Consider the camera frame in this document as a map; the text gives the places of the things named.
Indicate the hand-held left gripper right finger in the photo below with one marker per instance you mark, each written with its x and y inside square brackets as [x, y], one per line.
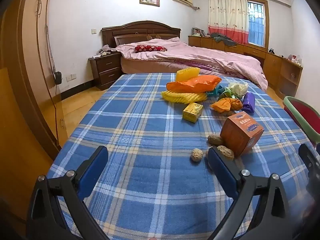
[220, 170]

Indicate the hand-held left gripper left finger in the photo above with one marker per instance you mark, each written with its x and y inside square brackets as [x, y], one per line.
[96, 166]

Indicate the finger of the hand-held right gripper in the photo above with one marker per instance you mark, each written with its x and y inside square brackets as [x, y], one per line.
[308, 158]

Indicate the small round peanut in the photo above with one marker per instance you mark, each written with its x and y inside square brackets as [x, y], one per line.
[196, 155]

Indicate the orange brown carton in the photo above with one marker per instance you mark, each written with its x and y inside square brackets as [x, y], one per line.
[241, 136]

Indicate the green rimmed red bin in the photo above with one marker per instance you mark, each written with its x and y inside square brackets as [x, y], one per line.
[303, 116]

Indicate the small yellow box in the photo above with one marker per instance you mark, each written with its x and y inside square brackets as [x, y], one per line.
[192, 112]

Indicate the orange wrapper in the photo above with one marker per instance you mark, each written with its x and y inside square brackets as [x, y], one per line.
[223, 104]

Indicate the purple wrapper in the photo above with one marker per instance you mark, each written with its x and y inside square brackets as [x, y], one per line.
[248, 102]

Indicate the green snack packet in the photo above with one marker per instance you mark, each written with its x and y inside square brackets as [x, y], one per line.
[226, 94]

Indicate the teal and white box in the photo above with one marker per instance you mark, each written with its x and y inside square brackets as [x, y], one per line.
[215, 90]

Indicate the yellow foam net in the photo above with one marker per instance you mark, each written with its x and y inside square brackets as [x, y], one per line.
[183, 97]
[187, 74]

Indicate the white foam net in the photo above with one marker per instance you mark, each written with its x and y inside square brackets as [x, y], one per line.
[237, 88]

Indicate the orange plastic bag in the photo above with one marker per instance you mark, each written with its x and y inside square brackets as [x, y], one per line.
[195, 83]

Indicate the blue plaid cloth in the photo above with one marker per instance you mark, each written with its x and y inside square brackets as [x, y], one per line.
[140, 120]

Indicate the black charger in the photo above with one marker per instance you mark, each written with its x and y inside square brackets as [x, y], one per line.
[58, 78]

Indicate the dark wooden nightstand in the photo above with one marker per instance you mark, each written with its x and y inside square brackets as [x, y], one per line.
[107, 70]

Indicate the small bottles and jars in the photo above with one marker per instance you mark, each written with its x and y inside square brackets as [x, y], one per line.
[295, 60]

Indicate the light wooden cabinet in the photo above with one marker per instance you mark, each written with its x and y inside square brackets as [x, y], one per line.
[272, 65]

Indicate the grey cloth on nightstand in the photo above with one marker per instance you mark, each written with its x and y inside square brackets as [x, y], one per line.
[105, 50]

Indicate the pink blanket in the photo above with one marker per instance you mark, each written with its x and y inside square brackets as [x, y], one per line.
[195, 55]

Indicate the red floral pillow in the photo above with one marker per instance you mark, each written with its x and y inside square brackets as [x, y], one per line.
[150, 48]

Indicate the grey clothes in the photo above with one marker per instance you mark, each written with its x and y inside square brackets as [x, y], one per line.
[222, 38]

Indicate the brown wooden wardrobe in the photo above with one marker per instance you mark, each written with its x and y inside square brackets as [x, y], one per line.
[22, 55]

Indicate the small photo frames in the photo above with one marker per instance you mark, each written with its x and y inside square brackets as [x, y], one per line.
[198, 32]

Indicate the dark wooden bed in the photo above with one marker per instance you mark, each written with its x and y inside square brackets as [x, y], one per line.
[140, 28]

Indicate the window with bars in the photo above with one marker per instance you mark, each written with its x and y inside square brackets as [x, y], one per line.
[256, 23]

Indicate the cream and red curtain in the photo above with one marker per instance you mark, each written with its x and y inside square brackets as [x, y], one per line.
[227, 17]

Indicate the white wall socket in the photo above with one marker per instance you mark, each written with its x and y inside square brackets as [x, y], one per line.
[71, 77]

